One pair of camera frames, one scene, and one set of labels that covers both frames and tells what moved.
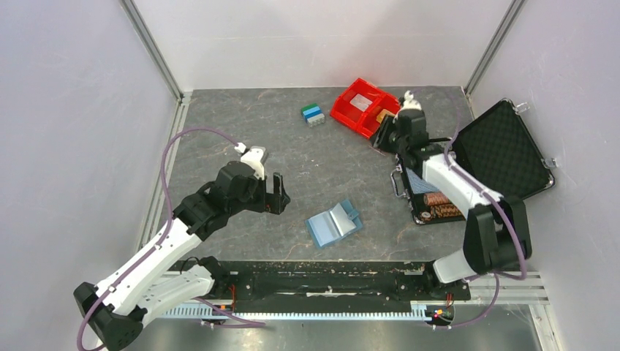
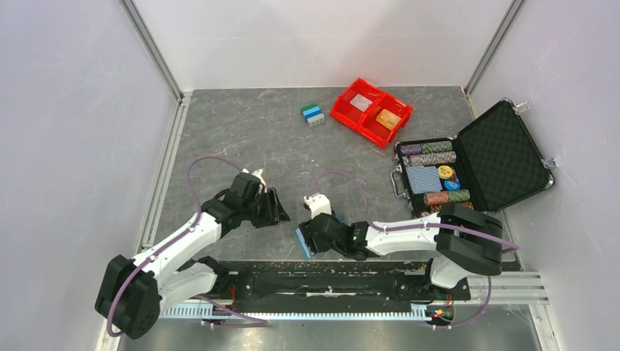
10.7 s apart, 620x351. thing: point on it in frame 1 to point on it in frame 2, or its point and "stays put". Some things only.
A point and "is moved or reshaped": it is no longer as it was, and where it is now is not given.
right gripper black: [380, 140] to [310, 241]
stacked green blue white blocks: [313, 115] stays put
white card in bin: [360, 102] stays put
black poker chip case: [499, 147] stays put
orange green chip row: [435, 199] stays put
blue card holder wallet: [334, 224] is moved or reshaped
